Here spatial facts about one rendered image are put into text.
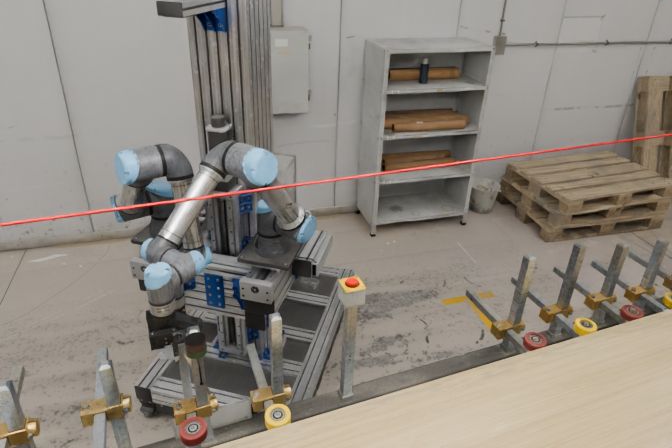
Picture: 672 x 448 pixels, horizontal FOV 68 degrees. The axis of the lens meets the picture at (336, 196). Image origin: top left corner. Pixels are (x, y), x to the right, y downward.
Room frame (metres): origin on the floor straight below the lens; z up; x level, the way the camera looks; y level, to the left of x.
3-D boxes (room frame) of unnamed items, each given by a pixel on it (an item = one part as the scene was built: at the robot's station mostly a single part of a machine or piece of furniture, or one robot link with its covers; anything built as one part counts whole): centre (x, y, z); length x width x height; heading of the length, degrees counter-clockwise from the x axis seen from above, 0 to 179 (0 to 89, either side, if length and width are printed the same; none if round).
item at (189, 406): (1.11, 0.43, 0.85); 0.13 x 0.06 x 0.05; 112
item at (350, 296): (1.32, -0.06, 1.18); 0.07 x 0.07 x 0.08; 22
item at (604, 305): (1.80, -1.16, 0.84); 0.43 x 0.03 x 0.04; 22
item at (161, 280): (1.17, 0.51, 1.31); 0.09 x 0.08 x 0.11; 147
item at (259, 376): (1.24, 0.23, 0.80); 0.43 x 0.03 x 0.04; 22
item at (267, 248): (1.78, 0.27, 1.09); 0.15 x 0.15 x 0.10
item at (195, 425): (1.00, 0.40, 0.85); 0.08 x 0.08 x 0.11
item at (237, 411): (1.16, 0.39, 0.75); 0.26 x 0.01 x 0.10; 112
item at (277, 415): (1.06, 0.16, 0.85); 0.08 x 0.08 x 0.11
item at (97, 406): (1.02, 0.66, 0.95); 0.13 x 0.06 x 0.05; 112
